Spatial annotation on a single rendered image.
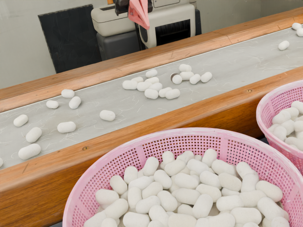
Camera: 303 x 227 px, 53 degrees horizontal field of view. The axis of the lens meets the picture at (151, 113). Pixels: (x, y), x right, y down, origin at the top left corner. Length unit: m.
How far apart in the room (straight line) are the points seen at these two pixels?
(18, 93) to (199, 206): 0.56
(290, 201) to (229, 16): 2.89
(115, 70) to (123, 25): 0.79
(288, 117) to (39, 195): 0.40
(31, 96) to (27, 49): 1.96
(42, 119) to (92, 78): 0.19
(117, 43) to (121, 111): 1.00
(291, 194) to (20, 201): 0.35
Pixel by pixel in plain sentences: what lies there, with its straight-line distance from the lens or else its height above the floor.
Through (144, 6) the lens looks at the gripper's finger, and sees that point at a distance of 0.80.
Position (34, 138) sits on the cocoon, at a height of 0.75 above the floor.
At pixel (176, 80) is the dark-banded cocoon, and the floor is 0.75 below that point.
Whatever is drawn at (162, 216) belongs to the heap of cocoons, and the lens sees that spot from 0.36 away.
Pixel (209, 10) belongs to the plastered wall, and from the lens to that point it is 3.08.
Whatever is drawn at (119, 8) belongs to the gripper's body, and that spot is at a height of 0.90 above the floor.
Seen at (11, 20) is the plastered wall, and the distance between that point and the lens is 2.71.
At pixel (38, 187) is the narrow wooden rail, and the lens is 0.46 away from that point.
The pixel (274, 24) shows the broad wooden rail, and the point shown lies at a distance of 1.06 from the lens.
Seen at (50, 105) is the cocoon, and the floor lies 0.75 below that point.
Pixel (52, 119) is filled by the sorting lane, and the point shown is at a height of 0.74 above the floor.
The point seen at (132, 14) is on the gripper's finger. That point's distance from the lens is 0.83.
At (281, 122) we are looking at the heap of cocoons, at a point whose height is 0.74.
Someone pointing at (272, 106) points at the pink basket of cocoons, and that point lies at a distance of 0.55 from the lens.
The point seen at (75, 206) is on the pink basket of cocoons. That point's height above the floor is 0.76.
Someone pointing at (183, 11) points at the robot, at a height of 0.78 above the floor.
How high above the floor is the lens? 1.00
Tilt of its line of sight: 27 degrees down
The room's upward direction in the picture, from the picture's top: 10 degrees counter-clockwise
